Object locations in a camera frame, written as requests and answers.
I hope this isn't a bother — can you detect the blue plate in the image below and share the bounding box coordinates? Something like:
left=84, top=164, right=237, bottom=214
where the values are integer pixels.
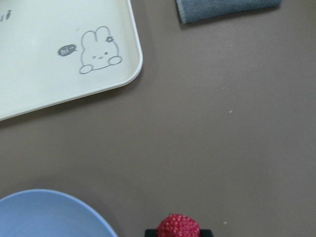
left=0, top=189, right=117, bottom=237

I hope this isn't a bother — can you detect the cream rabbit tray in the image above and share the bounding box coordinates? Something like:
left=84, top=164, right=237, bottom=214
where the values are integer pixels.
left=0, top=0, right=143, bottom=120

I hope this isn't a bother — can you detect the red strawberry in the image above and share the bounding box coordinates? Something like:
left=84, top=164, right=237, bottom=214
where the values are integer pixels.
left=157, top=214, right=200, bottom=237

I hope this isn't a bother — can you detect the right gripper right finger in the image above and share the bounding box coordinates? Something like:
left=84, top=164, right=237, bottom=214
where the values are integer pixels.
left=200, top=229, right=213, bottom=237

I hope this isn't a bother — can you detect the grey folded cloth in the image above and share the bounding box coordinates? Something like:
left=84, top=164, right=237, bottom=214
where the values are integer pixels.
left=176, top=0, right=282, bottom=24

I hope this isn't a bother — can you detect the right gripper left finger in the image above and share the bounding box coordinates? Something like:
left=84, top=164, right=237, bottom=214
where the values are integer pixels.
left=144, top=229, right=158, bottom=237

